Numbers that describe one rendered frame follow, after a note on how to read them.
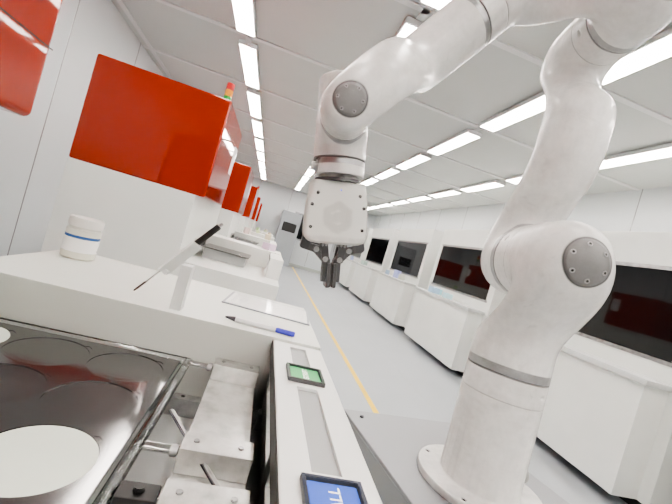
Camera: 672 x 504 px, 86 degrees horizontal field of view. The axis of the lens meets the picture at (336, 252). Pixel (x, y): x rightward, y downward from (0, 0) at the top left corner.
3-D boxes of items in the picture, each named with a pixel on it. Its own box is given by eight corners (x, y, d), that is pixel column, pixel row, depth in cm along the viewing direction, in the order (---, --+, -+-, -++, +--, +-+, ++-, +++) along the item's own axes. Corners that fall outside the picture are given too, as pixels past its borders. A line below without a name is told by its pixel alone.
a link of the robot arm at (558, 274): (523, 369, 63) (557, 238, 64) (601, 414, 45) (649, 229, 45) (457, 350, 63) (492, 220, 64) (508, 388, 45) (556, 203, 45)
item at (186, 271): (146, 304, 65) (167, 233, 65) (153, 299, 69) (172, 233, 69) (181, 312, 67) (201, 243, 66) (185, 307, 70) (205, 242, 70)
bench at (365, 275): (361, 304, 884) (385, 225, 881) (346, 291, 1060) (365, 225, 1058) (401, 314, 905) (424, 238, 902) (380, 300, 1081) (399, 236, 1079)
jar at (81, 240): (51, 254, 81) (63, 213, 81) (68, 252, 88) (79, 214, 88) (85, 262, 82) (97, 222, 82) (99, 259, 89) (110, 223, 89)
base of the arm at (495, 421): (493, 459, 68) (518, 364, 68) (577, 542, 49) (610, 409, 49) (400, 441, 65) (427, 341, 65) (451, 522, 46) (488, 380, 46)
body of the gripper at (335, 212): (309, 167, 54) (303, 242, 55) (375, 174, 56) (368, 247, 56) (304, 174, 61) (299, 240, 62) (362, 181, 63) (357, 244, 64)
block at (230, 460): (172, 473, 39) (179, 446, 39) (179, 453, 42) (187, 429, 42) (246, 484, 40) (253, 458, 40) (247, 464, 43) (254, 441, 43)
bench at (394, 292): (391, 328, 668) (422, 225, 665) (366, 307, 845) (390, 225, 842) (443, 342, 689) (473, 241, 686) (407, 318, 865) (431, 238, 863)
